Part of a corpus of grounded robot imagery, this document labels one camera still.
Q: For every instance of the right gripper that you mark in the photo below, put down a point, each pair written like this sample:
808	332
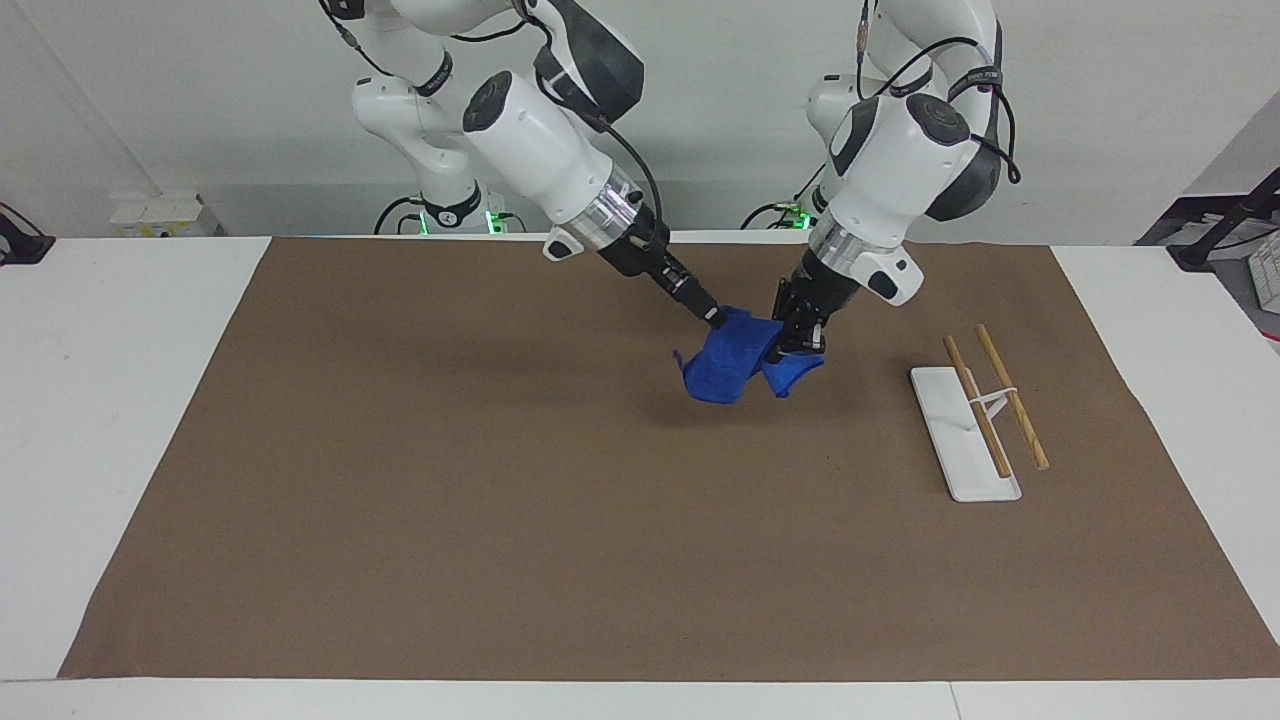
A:
640	248

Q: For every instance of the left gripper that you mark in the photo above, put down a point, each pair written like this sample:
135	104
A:
825	290

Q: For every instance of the blue towel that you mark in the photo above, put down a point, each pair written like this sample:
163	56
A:
730	365

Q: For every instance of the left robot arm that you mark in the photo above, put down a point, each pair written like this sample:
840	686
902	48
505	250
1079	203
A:
900	160

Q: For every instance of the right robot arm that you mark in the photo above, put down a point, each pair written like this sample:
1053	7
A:
530	140

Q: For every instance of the white rack with wooden bars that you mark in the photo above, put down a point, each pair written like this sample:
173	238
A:
975	440

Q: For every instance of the black stand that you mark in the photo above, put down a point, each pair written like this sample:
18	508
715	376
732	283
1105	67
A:
1215	235
20	243

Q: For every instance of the white power strip box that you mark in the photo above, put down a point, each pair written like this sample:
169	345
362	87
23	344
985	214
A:
165	215

